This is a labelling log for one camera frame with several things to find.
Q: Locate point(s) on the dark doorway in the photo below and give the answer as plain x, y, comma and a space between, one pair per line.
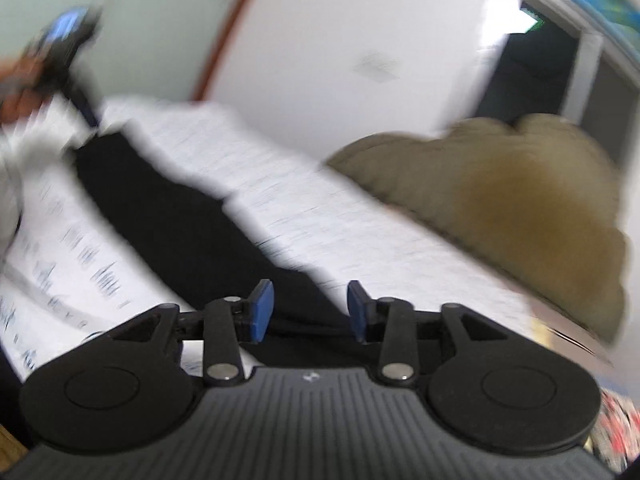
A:
535, 75

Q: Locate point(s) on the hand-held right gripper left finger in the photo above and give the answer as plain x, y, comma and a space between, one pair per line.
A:
262, 310

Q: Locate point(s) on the person's left hand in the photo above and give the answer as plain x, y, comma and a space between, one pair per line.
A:
20, 102

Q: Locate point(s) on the floral patterned cloth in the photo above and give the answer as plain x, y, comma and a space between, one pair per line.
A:
617, 435

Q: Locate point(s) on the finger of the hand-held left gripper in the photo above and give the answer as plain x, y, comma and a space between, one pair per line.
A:
85, 102

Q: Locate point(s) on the white script-printed bedsheet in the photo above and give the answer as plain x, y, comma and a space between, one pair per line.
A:
310, 195

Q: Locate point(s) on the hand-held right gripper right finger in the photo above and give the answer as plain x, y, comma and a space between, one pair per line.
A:
356, 310

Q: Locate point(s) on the olive tufted headboard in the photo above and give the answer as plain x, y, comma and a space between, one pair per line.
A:
515, 210

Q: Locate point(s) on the frosted flower-print wardrobe door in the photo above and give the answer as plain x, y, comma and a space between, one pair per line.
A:
140, 15

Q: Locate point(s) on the white wall socket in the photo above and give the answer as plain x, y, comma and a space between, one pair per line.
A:
376, 67

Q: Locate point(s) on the brown wooden wardrobe frame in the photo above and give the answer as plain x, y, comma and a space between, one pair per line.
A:
225, 35

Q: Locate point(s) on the black pants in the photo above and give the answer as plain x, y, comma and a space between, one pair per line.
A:
170, 230

